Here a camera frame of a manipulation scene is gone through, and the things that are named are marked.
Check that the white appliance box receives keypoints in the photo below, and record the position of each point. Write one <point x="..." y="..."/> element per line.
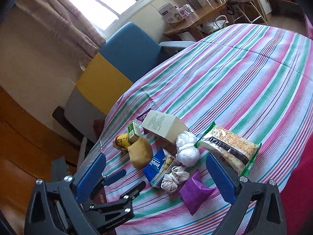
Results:
<point x="171" y="12"/>

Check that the striped bedsheet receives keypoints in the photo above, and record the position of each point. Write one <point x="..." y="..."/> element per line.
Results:
<point x="232" y="78"/>

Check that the white plastic bag bundle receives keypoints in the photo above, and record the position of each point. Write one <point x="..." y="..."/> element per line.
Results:
<point x="187" y="151"/>

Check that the small purple box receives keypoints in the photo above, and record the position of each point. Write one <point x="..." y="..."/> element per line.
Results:
<point x="183" y="11"/>

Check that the small green box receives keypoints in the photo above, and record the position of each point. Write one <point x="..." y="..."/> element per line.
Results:
<point x="134" y="131"/>

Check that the yellow plush toy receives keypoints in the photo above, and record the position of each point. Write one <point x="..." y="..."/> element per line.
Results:
<point x="122" y="142"/>

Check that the wooden wardrobe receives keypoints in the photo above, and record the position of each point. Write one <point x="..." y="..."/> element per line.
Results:
<point x="24" y="132"/>

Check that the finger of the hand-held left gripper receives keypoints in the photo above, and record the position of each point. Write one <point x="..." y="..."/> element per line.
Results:
<point x="132" y="191"/>
<point x="115" y="176"/>

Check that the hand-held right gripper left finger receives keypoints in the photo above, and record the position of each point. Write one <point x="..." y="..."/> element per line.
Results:
<point x="90" y="176"/>

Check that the window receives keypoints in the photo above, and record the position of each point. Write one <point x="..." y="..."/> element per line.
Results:
<point x="102" y="0"/>

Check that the purple snack packet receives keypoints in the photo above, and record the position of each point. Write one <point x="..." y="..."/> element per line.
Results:
<point x="195" y="193"/>
<point x="139" y="117"/>

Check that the rolled white socks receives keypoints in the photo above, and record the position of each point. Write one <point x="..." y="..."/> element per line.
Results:
<point x="173" y="178"/>

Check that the wooden desk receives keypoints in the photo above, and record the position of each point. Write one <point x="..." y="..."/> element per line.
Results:
<point x="185" y="27"/>

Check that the dark red cloth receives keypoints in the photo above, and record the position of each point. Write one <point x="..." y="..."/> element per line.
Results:
<point x="99" y="127"/>

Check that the cream cardboard box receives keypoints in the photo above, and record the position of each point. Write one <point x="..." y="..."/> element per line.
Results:
<point x="161" y="124"/>

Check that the blue tissue pack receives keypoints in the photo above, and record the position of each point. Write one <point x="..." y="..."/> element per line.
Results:
<point x="156" y="166"/>

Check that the blue yellow grey headboard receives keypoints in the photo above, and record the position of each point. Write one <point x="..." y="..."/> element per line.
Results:
<point x="132" y="49"/>

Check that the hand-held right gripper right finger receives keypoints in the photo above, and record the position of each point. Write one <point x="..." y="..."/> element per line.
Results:
<point x="220" y="178"/>

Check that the green-edged snack packet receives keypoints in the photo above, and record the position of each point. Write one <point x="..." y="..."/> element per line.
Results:
<point x="229" y="144"/>

